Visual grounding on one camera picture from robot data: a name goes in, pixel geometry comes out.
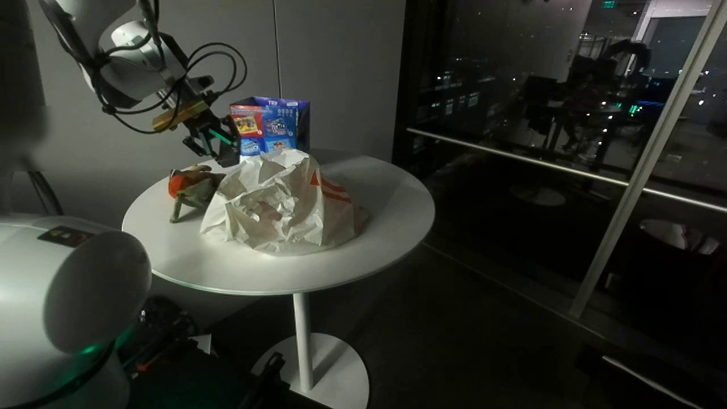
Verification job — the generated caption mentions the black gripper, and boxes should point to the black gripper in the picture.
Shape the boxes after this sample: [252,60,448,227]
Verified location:
[180,104,246,166]

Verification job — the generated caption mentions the white plastic shopping bag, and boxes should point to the white plastic shopping bag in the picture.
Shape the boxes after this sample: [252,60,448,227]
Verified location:
[198,145,372,257]

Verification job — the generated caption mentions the blue snack pack box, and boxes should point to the blue snack pack box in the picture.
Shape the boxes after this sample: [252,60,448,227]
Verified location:
[227,93,313,158]

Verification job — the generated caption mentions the dark floor equipment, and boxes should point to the dark floor equipment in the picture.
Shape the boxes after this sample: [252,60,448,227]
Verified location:
[121,294,223,384]

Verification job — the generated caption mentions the window handrail bar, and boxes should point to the window handrail bar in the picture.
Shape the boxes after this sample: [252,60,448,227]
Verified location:
[405,126,727,216]

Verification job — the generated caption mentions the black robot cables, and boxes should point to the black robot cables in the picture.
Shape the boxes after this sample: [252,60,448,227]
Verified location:
[97,30,250,138]

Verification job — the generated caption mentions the white table pedestal base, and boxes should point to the white table pedestal base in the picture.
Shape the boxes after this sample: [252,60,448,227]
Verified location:
[252,294,372,409]

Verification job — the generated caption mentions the white window frame post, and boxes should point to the white window frame post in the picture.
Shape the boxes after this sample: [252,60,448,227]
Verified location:
[566,0,727,320]

